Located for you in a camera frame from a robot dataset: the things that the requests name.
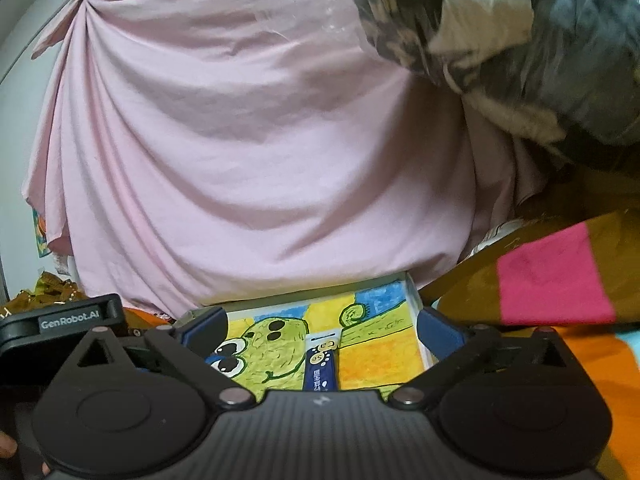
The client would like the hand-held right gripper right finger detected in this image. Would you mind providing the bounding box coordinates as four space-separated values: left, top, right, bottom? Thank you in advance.
389 308 590 409

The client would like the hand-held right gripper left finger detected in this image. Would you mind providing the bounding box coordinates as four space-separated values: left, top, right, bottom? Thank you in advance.
50 306 256 409

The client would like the grey shallow tray box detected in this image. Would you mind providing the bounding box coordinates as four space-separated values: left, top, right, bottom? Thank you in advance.
175 271 437 402

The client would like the dark blue stick packet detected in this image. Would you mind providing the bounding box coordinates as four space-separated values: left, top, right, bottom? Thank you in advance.
302 332 344 392

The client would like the pile of golden snack packets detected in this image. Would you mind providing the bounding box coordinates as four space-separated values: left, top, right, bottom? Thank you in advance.
0 270 85 319

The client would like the colourful cartoon drawing sheet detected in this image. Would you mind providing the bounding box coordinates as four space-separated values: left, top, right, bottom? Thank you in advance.
202 280 428 402

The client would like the colourful striped brown blanket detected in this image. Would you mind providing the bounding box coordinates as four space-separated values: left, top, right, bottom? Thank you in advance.
122 160 640 480

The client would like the grey patterned cloth bundle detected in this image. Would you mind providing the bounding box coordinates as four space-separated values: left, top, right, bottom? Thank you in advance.
352 0 640 173

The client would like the colourful wall poster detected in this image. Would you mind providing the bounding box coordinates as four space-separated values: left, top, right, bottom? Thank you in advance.
31 207 52 259

